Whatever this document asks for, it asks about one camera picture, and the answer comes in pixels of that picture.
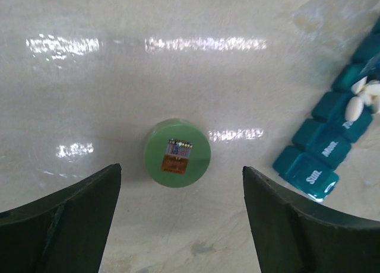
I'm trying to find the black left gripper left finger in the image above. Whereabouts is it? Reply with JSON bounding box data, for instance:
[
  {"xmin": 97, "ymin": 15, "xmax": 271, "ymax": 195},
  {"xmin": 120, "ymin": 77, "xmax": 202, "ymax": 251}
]
[{"xmin": 1, "ymin": 164, "xmax": 121, "ymax": 272}]

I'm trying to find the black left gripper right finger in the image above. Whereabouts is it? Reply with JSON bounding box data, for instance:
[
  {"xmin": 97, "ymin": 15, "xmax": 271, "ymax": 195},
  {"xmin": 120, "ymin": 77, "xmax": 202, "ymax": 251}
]
[{"xmin": 242, "ymin": 166, "xmax": 379, "ymax": 272}]

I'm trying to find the teal weekly pill organizer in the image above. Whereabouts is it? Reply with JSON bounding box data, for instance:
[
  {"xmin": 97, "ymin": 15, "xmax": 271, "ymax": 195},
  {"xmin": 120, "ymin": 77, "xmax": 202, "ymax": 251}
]
[{"xmin": 273, "ymin": 22, "xmax": 379, "ymax": 202}]

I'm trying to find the green bottle cap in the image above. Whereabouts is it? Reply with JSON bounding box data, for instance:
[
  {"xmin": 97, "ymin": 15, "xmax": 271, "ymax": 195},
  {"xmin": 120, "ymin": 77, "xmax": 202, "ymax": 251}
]
[{"xmin": 143, "ymin": 118, "xmax": 211, "ymax": 188}]

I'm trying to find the white pills pile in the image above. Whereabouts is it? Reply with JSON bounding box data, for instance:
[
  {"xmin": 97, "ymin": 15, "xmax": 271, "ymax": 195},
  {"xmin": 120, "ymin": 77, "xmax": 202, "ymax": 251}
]
[{"xmin": 344, "ymin": 77, "xmax": 379, "ymax": 122}]

